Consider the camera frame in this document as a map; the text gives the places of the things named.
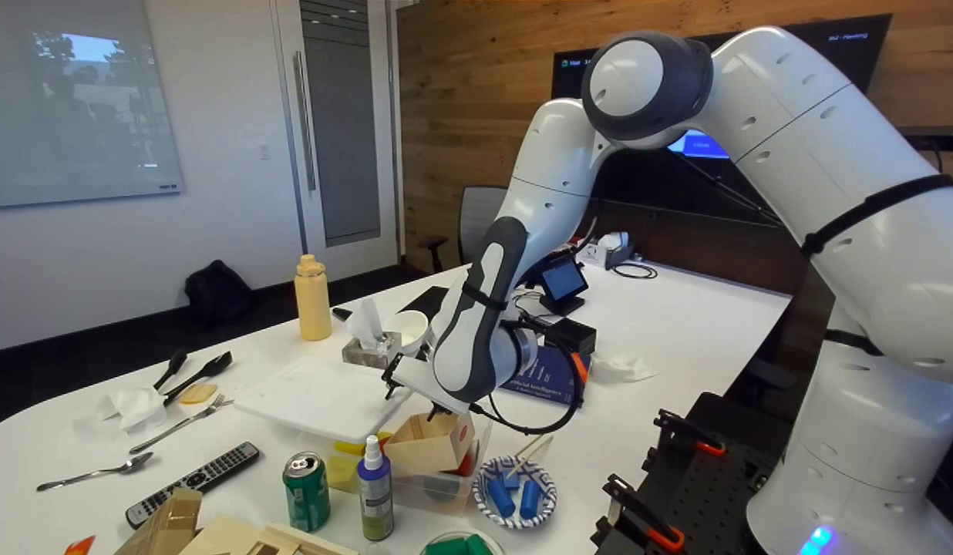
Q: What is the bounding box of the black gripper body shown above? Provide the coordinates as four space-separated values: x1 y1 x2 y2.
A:
379 352 410 404

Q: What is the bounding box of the white tray with items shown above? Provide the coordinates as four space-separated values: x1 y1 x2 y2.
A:
383 410 481 481

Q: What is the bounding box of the clear plastic container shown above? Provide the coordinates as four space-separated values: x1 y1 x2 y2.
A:
322 420 494 517

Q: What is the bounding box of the wooden shape sorter box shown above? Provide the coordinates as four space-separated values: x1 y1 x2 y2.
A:
175 513 362 555

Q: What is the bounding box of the white ceramic bowl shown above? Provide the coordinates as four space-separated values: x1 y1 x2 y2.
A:
383 308 435 354

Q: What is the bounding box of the white tissue sheet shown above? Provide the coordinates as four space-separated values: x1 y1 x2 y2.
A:
346 295 390 349

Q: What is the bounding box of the yellow block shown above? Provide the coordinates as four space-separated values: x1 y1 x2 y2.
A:
328 438 367 495

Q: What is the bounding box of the tan bottle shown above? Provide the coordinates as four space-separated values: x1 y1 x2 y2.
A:
292 254 337 345

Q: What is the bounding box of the spray bottle blue label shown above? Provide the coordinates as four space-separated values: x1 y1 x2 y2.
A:
354 430 401 544

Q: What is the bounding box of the green soda can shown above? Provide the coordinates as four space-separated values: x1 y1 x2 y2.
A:
279 449 337 536

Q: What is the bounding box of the blue book orange stripe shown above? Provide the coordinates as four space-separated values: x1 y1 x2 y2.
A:
498 342 593 410

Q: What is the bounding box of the blue cylinder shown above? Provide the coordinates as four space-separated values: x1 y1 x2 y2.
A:
484 472 518 521
515 472 545 521

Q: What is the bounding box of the white round bowl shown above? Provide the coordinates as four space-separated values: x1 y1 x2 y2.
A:
416 523 510 555

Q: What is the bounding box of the black office chair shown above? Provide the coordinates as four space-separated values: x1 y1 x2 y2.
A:
422 186 511 273

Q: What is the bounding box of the black power adapter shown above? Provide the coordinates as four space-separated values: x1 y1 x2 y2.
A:
540 313 600 363

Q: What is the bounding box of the black spoon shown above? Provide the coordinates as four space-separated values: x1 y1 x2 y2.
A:
149 349 192 394
160 349 238 413

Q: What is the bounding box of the blue patterned paper plate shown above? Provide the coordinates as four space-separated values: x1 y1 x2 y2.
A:
472 455 563 536

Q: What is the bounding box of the black backpack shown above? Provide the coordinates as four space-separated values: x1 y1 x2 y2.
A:
182 256 260 329

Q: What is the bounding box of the black tablet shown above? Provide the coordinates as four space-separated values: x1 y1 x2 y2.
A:
532 254 593 318

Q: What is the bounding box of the wooden spoon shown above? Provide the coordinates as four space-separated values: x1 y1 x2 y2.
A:
173 380 225 413

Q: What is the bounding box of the metal knife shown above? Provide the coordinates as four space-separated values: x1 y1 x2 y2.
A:
127 394 238 460

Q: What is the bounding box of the black remote control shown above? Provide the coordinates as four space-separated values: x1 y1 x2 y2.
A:
120 438 265 534

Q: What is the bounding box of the white desk device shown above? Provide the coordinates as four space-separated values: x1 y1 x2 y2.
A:
595 228 638 273

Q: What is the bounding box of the white door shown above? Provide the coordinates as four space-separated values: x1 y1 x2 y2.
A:
271 0 405 282

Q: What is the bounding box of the wooden block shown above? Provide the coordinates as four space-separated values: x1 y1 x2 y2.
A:
113 488 207 555

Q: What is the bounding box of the silver fork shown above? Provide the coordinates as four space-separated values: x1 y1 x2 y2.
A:
33 449 156 495

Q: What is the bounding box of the black orange clamp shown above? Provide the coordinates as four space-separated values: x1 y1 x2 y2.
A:
599 472 693 555
652 407 731 461

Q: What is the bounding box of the black perforated base board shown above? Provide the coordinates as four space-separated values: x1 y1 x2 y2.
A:
589 389 807 555

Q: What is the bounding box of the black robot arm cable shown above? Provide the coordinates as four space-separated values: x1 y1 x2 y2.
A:
463 285 593 438

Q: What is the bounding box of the black coiled cable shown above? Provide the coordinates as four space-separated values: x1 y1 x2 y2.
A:
607 256 662 282

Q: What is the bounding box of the wall television screen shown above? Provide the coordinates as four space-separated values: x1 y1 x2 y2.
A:
549 12 897 209

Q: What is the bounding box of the wall whiteboard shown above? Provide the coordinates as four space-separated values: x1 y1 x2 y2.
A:
0 0 187 216

